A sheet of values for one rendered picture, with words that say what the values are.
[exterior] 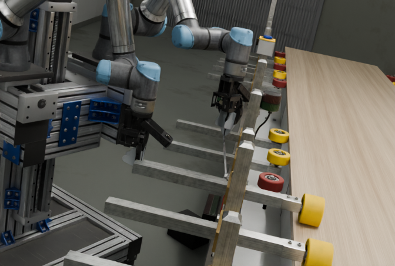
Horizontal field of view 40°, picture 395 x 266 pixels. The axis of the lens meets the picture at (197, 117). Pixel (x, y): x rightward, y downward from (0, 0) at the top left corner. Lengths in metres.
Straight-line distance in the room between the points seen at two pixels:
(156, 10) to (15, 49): 0.61
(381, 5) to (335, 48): 0.93
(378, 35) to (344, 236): 7.18
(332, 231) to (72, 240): 1.37
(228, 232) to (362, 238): 0.61
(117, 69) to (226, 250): 0.83
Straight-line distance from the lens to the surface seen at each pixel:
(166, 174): 1.50
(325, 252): 1.26
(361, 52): 8.68
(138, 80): 1.68
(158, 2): 2.21
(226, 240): 1.02
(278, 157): 1.95
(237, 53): 1.77
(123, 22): 1.79
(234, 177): 1.24
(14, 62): 1.92
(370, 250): 1.51
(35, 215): 2.42
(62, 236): 2.59
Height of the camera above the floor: 1.55
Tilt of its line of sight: 17 degrees down
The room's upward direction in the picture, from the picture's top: 11 degrees clockwise
